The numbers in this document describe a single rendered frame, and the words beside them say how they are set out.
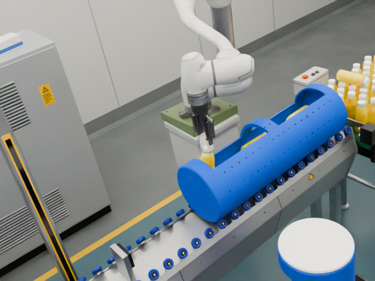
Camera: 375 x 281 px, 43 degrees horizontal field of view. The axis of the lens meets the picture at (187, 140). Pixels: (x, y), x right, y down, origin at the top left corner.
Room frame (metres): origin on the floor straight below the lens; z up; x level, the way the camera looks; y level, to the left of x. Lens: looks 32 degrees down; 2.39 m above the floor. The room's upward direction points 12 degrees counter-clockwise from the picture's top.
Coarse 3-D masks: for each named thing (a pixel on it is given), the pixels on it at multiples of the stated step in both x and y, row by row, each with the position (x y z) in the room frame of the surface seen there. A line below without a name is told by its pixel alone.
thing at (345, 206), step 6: (360, 150) 2.17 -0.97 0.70; (366, 150) 2.16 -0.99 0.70; (372, 150) 1.95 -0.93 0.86; (366, 156) 2.11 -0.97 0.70; (372, 156) 1.95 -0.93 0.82; (348, 174) 2.45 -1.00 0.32; (342, 180) 2.47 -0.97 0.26; (354, 180) 2.39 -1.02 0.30; (360, 180) 2.36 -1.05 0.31; (342, 186) 2.47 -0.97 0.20; (372, 186) 2.29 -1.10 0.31; (342, 192) 2.47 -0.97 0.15; (342, 198) 2.47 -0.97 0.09; (342, 204) 2.47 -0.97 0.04; (348, 204) 2.48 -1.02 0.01
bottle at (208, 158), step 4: (204, 152) 1.72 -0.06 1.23; (208, 152) 1.71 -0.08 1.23; (212, 152) 1.73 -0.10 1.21; (200, 156) 1.73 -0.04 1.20; (204, 156) 1.71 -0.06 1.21; (208, 156) 1.70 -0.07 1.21; (212, 156) 1.71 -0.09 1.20; (204, 160) 1.70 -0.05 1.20; (208, 160) 1.70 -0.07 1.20; (212, 160) 1.70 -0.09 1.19; (208, 164) 1.69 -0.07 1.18; (212, 164) 1.70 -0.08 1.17
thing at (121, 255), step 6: (114, 246) 1.41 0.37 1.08; (120, 246) 1.41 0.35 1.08; (114, 252) 1.39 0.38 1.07; (120, 252) 1.37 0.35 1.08; (126, 252) 1.37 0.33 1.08; (114, 258) 1.41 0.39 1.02; (120, 258) 1.36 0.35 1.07; (126, 258) 1.34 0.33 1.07; (120, 264) 1.38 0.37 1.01; (126, 264) 1.34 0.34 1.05; (132, 264) 1.36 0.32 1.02; (120, 270) 1.40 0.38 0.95; (126, 270) 1.34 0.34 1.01; (132, 270) 1.35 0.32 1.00; (126, 276) 1.36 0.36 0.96; (132, 276) 1.34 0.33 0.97
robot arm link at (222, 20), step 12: (216, 0) 2.19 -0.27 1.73; (228, 0) 2.19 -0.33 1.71; (216, 12) 2.23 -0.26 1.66; (228, 12) 2.23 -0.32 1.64; (216, 24) 2.26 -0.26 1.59; (228, 24) 2.25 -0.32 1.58; (228, 36) 2.26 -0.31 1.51; (216, 48) 2.33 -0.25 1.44; (228, 84) 2.31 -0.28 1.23; (240, 84) 2.31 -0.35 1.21; (216, 96) 2.35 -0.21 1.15
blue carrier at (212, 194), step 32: (320, 96) 2.09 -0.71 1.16; (256, 128) 2.00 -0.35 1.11; (288, 128) 1.80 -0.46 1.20; (320, 128) 1.85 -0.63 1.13; (192, 160) 1.69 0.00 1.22; (224, 160) 1.87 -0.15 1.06; (256, 160) 1.65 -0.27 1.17; (288, 160) 1.72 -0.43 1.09; (192, 192) 1.64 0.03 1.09; (224, 192) 1.52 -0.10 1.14; (256, 192) 1.64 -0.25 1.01
